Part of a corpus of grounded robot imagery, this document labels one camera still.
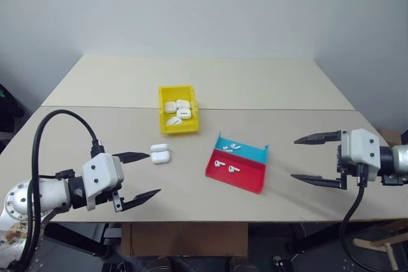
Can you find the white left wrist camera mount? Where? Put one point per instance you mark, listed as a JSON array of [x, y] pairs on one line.
[[102, 170]]

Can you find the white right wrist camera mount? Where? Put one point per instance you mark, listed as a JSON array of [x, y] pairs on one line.
[[360, 147]]

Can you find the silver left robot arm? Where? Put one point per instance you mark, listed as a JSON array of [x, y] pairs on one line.
[[41, 195]]

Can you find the dark rounded shape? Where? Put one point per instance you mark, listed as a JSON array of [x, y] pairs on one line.
[[239, 264], [169, 265]]

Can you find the red and blue tray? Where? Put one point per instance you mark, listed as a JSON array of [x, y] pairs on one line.
[[236, 181]]

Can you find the white earbud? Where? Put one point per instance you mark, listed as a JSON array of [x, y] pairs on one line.
[[236, 146], [218, 163], [228, 149], [233, 168]]

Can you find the yellow plastic bin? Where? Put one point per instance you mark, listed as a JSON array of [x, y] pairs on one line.
[[178, 129]]

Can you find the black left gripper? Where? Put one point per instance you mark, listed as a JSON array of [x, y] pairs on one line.
[[117, 200]]

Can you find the black metal table frame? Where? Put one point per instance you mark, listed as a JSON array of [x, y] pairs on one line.
[[76, 241]]

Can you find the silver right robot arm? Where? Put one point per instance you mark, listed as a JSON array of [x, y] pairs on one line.
[[400, 157]]

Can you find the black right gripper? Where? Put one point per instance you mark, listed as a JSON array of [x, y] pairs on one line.
[[342, 179]]

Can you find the light wooden frame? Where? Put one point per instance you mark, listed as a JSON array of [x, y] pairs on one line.
[[387, 243]]

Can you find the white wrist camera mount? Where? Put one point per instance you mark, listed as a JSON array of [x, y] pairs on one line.
[[102, 170], [360, 147]]

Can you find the dark bulky object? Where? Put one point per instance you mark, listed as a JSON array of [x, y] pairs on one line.
[[8, 109]]

